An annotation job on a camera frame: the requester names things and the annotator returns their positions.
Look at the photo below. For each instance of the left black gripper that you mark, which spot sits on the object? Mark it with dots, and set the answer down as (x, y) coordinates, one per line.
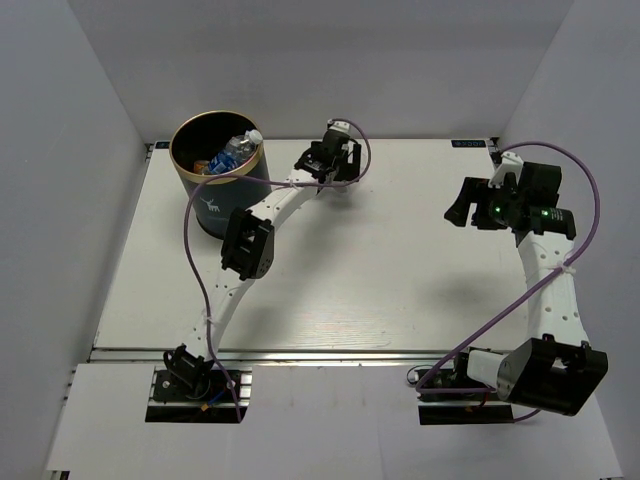
(351, 171)

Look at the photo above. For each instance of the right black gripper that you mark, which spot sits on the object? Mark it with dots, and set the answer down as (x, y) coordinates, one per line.
(469, 193)

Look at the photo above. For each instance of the clear bottle with silver cap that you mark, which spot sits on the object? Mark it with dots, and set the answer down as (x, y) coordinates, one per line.
(340, 189)

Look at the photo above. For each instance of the small clear bottle blue label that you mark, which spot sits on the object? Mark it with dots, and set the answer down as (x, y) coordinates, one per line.
(237, 151)

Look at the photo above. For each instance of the orange juice plastic bottle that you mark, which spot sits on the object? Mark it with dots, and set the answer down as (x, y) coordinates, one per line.
(201, 167)

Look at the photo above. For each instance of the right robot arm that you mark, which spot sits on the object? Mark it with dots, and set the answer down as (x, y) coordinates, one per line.
(555, 369)

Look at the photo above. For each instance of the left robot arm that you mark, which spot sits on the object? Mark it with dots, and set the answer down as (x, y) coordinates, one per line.
(247, 251)

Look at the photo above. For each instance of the dark green cylindrical bin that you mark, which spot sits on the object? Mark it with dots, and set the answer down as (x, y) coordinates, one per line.
(200, 139)

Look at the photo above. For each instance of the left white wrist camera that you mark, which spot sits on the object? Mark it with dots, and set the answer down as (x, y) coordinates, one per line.
(340, 126)

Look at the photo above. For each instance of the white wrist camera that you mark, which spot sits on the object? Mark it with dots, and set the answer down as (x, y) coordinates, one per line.
(507, 169)
(340, 126)

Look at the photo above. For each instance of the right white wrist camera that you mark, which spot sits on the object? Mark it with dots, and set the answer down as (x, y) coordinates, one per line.
(507, 169)

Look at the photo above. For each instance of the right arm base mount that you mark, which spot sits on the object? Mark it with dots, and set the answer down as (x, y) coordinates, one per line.
(451, 398)

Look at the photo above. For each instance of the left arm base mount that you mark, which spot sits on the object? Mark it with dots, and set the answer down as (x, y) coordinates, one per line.
(192, 389)

